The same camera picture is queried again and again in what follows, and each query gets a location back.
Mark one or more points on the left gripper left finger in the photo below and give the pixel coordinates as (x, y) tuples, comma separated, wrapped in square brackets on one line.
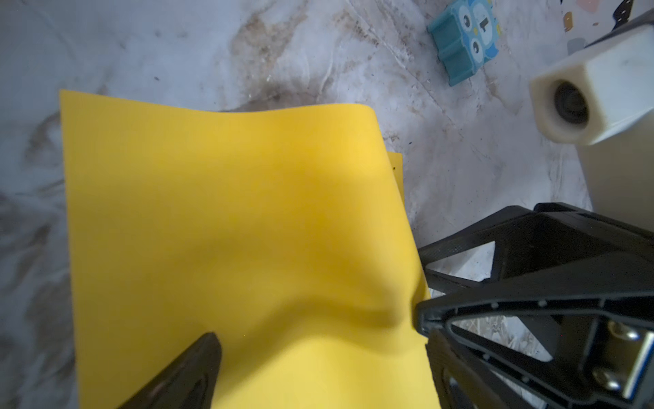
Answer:
[(188, 382)]

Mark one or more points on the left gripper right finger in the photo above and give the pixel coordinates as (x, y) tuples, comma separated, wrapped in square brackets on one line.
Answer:
[(462, 364)]

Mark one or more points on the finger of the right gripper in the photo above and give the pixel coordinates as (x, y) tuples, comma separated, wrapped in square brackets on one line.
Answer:
[(604, 350), (525, 241)]

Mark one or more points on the yellow square paper sheet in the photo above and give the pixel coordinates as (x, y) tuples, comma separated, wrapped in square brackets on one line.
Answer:
[(282, 232)]

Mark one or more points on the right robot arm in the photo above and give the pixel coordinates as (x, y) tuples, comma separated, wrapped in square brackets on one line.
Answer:
[(619, 174)]

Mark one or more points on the blue owl toy block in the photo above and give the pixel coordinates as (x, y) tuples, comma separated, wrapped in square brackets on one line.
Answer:
[(465, 35)]

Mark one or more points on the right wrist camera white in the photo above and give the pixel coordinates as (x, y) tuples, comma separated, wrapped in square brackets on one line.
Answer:
[(597, 92)]

